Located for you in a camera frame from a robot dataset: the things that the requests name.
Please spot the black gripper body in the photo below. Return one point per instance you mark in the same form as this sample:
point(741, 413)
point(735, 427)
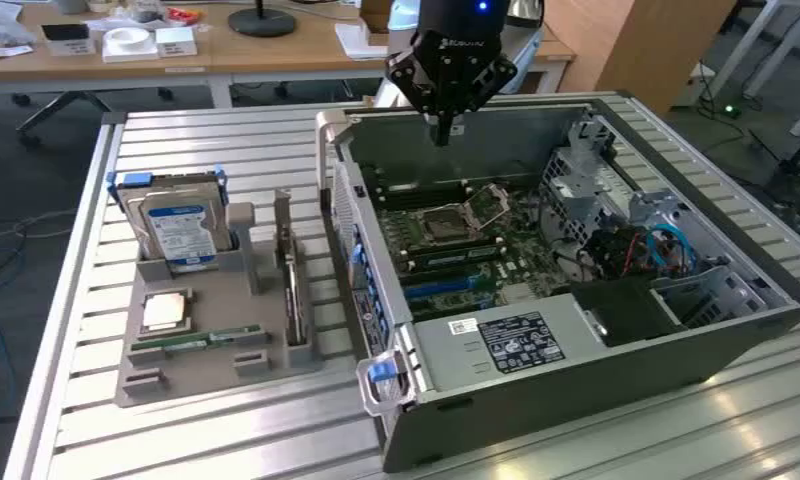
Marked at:
point(457, 50)

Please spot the green graphics card black fan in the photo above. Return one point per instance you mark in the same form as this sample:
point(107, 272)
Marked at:
point(295, 300)

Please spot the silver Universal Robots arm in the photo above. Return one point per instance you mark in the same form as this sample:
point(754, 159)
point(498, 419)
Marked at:
point(401, 15)

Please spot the stack of white papers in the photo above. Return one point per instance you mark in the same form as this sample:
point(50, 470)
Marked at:
point(361, 45)

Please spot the brown cardboard box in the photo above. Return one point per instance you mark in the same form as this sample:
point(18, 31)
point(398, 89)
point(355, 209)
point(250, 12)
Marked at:
point(375, 15)

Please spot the wooden desk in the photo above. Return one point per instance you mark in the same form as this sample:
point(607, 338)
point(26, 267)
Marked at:
point(274, 55)

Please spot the black round lamp base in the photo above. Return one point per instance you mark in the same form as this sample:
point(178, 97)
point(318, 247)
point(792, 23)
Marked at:
point(263, 22)

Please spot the wooden cabinet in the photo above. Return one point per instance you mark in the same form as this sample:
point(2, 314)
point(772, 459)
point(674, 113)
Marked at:
point(654, 45)

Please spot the metal socket cover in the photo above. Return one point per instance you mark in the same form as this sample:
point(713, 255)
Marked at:
point(490, 205)

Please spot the perforated metal drive cage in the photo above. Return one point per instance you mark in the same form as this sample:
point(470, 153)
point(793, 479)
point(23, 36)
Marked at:
point(574, 200)

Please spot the CPU socket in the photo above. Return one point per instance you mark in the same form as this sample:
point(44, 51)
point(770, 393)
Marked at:
point(449, 225)

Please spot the plain white box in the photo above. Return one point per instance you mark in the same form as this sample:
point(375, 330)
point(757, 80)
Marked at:
point(175, 42)

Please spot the green motherboard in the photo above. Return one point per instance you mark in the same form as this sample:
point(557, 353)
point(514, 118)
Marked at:
point(527, 250)

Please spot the blue expansion slot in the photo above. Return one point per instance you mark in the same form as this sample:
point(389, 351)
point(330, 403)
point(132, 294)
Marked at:
point(441, 287)

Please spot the hard disk blue label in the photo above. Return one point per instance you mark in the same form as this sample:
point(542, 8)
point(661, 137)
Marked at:
point(180, 230)

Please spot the white box black lid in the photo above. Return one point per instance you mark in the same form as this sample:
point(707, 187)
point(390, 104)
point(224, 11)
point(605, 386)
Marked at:
point(68, 40)

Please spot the black fan shroud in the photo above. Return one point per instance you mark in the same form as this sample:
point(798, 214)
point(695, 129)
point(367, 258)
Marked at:
point(621, 310)

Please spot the black office chair base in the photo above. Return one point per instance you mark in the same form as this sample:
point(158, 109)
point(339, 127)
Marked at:
point(60, 107)

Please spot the metal disk bay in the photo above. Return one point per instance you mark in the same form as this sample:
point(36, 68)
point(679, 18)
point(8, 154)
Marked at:
point(707, 300)

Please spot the grey power supply unit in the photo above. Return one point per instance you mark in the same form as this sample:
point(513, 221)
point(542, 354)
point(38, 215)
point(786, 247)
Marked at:
point(441, 350)

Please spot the silver CPU chip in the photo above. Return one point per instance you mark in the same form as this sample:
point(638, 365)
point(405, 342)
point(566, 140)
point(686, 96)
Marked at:
point(164, 312)

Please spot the blue case latch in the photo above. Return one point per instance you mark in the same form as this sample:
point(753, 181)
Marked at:
point(382, 372)

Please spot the clear plastic bag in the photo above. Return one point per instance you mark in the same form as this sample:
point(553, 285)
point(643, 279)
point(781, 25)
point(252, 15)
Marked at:
point(0, 25)

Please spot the green RAM stick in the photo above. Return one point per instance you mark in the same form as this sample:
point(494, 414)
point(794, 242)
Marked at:
point(194, 340)

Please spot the open grey PC case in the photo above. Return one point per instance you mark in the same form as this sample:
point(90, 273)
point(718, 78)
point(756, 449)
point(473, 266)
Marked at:
point(574, 400)

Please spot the grey parts rack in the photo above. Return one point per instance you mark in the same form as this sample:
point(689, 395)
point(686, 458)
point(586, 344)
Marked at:
point(200, 370)

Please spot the white table frame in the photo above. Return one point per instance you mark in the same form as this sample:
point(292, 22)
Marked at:
point(774, 45)

